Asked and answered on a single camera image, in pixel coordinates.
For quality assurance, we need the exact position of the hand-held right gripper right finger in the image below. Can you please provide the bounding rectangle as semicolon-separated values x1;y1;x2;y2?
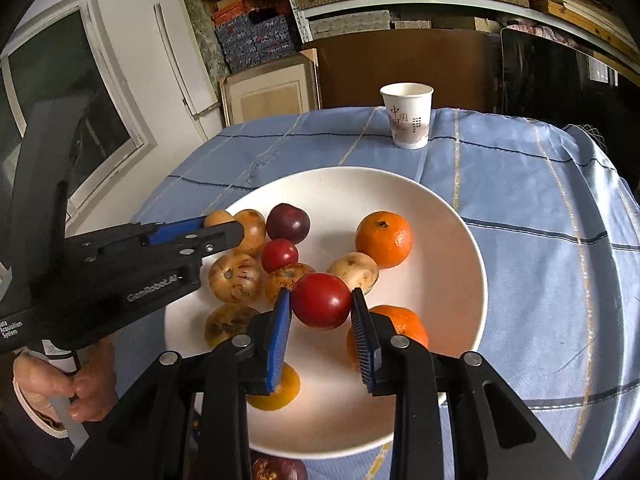
350;287;583;480

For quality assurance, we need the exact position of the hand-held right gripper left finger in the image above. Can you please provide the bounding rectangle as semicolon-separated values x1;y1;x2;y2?
75;287;293;480

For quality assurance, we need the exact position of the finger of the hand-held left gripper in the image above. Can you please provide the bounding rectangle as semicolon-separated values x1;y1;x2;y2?
65;215;208;252
84;220;246;282

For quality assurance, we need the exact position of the striped pale orange fruit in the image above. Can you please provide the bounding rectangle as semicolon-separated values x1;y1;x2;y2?
232;209;267;260
208;253;263;305
264;262;316;306

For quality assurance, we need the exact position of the yellow orange round fruit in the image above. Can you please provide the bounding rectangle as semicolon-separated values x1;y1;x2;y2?
246;362;301;412

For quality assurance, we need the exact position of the brown blemished round fruit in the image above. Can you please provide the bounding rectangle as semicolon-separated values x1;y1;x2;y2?
204;303;261;348

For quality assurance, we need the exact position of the white round plate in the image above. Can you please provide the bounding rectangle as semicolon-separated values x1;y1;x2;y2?
164;166;488;461

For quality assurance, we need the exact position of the person's left hand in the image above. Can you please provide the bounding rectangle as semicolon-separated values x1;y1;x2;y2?
12;337;119;426

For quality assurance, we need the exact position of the orange mandarin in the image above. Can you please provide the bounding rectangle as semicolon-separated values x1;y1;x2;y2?
346;305;430;371
355;211;414;269

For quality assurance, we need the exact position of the small red round fruit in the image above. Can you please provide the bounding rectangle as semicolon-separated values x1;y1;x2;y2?
261;238;300;274

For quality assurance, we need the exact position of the pale tan round fruit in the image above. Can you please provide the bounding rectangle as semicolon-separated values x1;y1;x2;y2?
327;252;380;295

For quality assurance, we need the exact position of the dark purple plum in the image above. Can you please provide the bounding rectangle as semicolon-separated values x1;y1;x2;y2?
266;203;311;244

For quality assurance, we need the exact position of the dark purple wrinkled fruit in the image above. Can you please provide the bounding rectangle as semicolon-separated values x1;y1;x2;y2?
250;452;308;480

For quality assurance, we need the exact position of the wooden framed panel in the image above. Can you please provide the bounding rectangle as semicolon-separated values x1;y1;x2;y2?
220;54;322;127

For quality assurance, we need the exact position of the white leaning board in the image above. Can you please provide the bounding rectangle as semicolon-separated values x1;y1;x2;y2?
154;2;224;142

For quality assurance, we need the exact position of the blue checked tablecloth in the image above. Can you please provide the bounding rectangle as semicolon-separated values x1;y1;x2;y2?
107;106;640;480

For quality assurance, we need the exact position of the white framed window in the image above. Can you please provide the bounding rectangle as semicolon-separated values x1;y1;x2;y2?
0;0;159;223

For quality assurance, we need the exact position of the grey stone slab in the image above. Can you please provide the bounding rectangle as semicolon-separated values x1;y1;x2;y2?
182;0;232;83

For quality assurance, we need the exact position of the stack of blue patterned boxes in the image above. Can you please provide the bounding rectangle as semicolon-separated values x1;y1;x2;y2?
212;1;302;75

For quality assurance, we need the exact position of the white printed paper cup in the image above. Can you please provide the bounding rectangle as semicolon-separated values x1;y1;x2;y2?
379;81;435;150

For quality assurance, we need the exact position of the metal shelf rack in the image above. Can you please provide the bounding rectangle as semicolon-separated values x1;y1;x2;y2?
275;0;640;77

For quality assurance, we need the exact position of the brown board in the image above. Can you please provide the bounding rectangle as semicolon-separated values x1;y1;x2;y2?
301;26;504;112

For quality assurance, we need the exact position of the black panel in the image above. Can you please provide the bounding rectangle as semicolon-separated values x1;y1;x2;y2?
499;24;632;117

